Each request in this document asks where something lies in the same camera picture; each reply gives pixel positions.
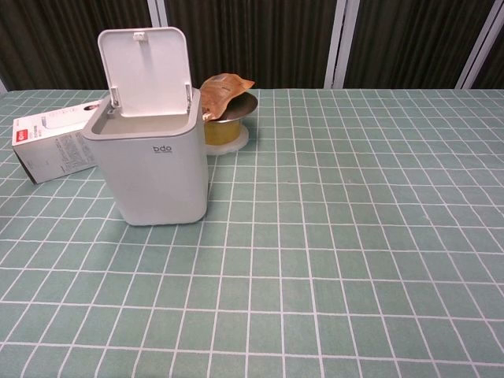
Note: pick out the white vertical frame post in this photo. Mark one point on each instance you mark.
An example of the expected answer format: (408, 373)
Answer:
(482, 43)
(337, 43)
(158, 17)

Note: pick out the white cardboard product box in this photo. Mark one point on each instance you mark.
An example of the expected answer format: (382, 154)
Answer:
(51, 145)

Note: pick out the orange crumpled snack bag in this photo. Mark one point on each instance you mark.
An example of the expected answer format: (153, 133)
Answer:
(220, 94)

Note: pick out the white scalloped plastic lid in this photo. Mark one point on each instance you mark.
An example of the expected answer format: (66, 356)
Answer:
(236, 146)

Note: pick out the white lidded trash bin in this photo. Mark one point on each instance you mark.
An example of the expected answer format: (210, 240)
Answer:
(157, 173)

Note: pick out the white plastic bin lid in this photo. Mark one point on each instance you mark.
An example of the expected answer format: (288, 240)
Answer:
(143, 67)

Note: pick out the green grid pattern tablecloth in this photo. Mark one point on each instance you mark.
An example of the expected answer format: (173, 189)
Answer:
(299, 244)

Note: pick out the dark corrugated backdrop panel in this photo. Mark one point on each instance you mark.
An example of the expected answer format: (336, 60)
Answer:
(256, 39)

